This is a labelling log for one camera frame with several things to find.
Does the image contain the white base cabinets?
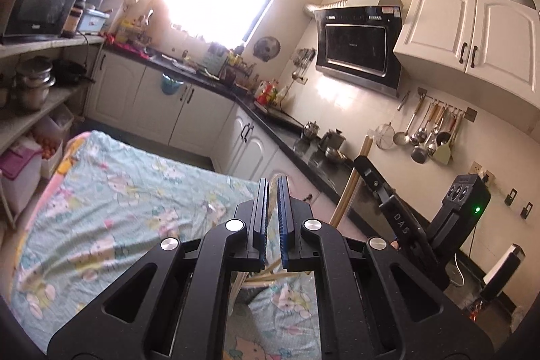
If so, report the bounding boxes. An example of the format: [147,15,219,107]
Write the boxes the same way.
[84,48,338,209]

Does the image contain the white shelf unit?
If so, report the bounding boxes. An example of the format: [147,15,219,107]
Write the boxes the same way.
[0,33,106,158]

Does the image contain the silver exhaust duct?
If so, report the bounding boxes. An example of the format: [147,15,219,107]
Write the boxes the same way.
[303,0,351,15]

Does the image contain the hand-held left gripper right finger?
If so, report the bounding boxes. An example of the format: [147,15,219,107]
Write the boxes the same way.
[277,175,494,360]

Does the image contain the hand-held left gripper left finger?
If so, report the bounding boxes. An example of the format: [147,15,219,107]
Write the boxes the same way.
[46,178,270,360]

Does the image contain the steel kettle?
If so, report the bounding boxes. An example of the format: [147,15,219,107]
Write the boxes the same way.
[317,128,347,155]

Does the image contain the clear bin with red fruit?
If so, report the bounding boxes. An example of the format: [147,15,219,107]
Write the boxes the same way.
[31,105,74,179]

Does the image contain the cartoon cat printed blanket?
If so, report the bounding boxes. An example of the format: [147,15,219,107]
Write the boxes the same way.
[10,130,323,360]

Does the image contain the black frying pan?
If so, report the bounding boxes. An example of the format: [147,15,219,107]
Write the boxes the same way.
[53,60,96,86]

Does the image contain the black countertop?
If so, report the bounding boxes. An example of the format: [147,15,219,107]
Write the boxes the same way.
[103,41,482,289]

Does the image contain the white plastic storage box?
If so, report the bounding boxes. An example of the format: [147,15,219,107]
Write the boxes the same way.
[0,147,43,217]

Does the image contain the white wall socket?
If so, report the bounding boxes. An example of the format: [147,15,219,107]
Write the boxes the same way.
[469,161,496,186]

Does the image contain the blue plastic container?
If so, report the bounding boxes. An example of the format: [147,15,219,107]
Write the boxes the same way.
[78,8,110,34]

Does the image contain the round metal wall plate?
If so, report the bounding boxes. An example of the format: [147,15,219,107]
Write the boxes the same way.
[253,36,281,62]

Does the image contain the row of hanging steel utensils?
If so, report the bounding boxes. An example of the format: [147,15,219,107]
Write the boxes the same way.
[392,88,465,166]

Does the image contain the steel pot with lid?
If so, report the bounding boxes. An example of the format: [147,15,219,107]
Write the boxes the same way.
[17,57,53,81]

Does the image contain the white wall cabinets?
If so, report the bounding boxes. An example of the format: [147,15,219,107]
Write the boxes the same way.
[392,0,540,110]

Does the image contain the blue plastic bag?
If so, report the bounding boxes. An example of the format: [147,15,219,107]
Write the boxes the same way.
[161,71,184,96]

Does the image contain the wire mesh strainer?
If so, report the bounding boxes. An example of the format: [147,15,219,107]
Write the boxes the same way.
[375,123,395,150]

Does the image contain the black range hood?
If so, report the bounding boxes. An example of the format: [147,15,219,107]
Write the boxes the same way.
[314,0,403,98]

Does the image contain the pale blue box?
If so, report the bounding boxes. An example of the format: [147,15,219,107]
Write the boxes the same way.
[205,44,228,76]

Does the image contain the white and black appliance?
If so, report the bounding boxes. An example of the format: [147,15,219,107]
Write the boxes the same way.
[481,243,526,302]

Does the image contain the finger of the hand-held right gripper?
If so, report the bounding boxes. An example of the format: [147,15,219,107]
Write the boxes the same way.
[353,155,429,259]

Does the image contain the small steel teapot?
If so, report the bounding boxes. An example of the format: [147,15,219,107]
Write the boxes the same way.
[301,120,320,141]

